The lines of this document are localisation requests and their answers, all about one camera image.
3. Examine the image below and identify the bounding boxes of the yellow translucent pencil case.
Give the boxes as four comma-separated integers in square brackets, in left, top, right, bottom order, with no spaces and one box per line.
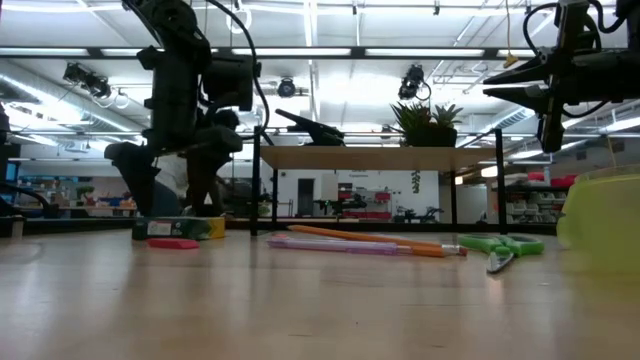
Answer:
[556,164,640,274]

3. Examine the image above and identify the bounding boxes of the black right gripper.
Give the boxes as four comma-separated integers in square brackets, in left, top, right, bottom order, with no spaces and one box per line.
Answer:
[483,47,640,154]

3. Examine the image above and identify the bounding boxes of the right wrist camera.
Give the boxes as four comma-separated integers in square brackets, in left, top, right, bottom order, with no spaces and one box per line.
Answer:
[553,0,601,51]

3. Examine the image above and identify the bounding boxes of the black table frame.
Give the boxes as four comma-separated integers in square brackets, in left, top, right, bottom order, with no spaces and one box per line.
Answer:
[0,217,559,237]

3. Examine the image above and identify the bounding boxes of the green scissors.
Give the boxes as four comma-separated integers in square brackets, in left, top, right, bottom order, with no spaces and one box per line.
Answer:
[457,233,546,275]

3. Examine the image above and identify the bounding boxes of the yellow hanging cord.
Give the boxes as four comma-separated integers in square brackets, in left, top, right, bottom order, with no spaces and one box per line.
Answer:
[502,0,519,69]

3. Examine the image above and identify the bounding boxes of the potted succulent plant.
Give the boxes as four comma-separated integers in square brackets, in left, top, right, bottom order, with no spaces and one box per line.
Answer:
[389,102,464,148]

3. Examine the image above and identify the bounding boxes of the orange pencil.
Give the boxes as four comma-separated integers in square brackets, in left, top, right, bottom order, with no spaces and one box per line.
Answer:
[287,224,470,259]

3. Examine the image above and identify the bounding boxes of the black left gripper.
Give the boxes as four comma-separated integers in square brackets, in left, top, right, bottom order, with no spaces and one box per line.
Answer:
[103,44,245,217]

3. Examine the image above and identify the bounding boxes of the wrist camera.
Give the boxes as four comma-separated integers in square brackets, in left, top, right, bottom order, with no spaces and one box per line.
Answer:
[202,52,257,112]
[553,0,601,51]

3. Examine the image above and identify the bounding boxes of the storage rack with bins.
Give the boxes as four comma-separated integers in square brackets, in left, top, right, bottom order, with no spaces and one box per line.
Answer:
[504,172,576,225]

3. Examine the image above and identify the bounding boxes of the person's feet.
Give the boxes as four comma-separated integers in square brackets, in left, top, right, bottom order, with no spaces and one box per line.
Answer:
[149,152,236,217]

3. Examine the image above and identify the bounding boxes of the red eraser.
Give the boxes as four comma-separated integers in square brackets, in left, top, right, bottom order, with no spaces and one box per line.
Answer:
[146,237,201,250]

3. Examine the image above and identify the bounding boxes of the black ceiling camera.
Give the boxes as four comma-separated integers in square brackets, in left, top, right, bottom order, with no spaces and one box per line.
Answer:
[276,76,297,99]
[62,62,112,100]
[398,63,432,101]

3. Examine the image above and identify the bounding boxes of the crayon box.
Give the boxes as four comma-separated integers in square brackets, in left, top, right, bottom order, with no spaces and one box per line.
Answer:
[131,215,226,242]

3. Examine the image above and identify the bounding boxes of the wooden shelf riser black legs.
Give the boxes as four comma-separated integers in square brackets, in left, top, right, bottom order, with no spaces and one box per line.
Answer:
[249,127,509,237]

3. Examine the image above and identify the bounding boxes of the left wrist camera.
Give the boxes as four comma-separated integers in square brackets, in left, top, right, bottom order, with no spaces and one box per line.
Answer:
[202,52,257,112]

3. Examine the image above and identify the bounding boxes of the black overhead beam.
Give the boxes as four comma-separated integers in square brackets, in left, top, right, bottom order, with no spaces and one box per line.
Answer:
[0,46,541,61]

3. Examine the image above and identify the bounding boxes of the purple mechanical pencil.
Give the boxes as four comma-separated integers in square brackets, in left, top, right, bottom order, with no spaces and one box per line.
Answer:
[266,235,416,257]

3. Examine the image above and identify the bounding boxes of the black stapler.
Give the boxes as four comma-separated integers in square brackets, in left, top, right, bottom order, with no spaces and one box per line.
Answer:
[274,108,346,147]

